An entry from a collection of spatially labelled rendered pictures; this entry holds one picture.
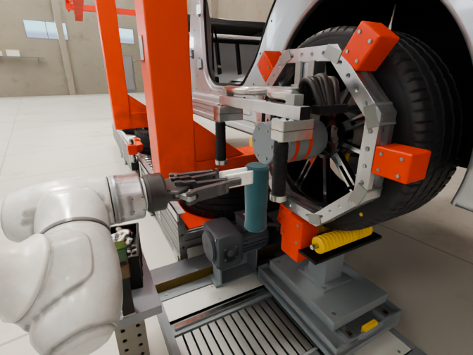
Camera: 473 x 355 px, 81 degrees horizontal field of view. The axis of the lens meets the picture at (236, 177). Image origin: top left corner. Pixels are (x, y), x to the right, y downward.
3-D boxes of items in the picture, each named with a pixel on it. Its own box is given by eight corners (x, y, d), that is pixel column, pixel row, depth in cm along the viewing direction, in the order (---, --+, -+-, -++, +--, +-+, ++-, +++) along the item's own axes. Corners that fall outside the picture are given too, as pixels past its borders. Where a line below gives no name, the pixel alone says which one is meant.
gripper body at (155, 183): (141, 203, 58) (184, 195, 62) (150, 221, 51) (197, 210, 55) (136, 169, 55) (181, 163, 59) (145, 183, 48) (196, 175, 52)
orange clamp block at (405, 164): (389, 168, 72) (425, 179, 64) (369, 173, 68) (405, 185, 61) (395, 142, 69) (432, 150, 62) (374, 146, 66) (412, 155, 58)
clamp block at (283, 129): (312, 139, 66) (315, 116, 64) (282, 143, 62) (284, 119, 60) (299, 135, 70) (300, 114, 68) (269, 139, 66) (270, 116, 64)
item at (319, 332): (398, 326, 112) (402, 308, 109) (333, 367, 97) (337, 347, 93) (312, 258, 154) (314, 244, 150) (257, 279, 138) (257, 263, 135)
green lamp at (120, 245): (129, 260, 67) (126, 246, 66) (110, 265, 65) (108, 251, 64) (126, 252, 70) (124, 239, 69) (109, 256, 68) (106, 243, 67)
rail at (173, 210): (195, 248, 148) (193, 211, 141) (178, 253, 144) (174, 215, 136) (128, 148, 352) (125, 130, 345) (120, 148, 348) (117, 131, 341)
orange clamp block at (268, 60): (290, 68, 99) (280, 50, 102) (272, 68, 96) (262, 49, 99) (281, 82, 105) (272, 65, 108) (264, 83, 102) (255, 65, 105)
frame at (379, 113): (371, 247, 79) (414, 36, 60) (355, 253, 76) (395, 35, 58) (266, 184, 124) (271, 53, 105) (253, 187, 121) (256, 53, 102)
